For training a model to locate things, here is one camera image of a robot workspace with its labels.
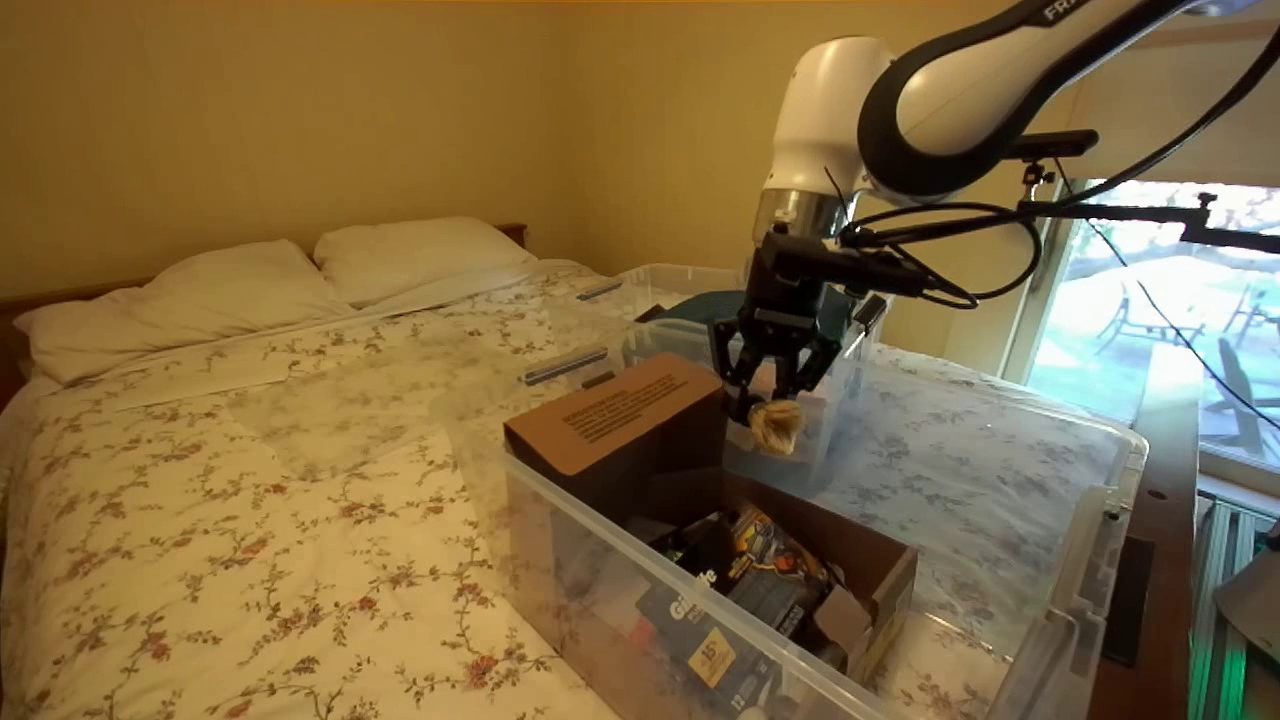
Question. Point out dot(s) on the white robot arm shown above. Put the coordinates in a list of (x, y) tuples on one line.
[(826, 107)]

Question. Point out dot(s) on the orange black packaged item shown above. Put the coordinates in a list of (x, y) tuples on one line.
[(772, 544)]

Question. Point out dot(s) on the white radiator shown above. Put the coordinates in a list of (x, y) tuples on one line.
[(1227, 544)]

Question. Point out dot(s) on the dark package yellow label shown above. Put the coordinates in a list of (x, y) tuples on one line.
[(707, 655)]

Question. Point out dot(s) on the teal folded cloth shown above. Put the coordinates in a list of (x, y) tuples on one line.
[(694, 308)]

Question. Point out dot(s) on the bright window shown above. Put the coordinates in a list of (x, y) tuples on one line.
[(1185, 334)]

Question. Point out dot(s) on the white pillow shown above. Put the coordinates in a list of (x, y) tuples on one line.
[(174, 314), (412, 261)]

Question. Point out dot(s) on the clear plastic storage bin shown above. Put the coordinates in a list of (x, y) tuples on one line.
[(985, 492), (680, 347)]

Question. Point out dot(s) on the flat labelled cardboard box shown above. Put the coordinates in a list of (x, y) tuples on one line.
[(615, 423)]

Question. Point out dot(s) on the black camera boom stand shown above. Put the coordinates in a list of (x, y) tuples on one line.
[(1147, 214)]

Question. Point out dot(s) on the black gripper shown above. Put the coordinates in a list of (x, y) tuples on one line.
[(795, 287)]

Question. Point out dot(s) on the open brown cardboard box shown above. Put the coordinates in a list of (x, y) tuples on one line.
[(853, 562)]

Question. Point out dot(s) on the floral bedspread bed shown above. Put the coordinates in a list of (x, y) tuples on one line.
[(264, 505)]

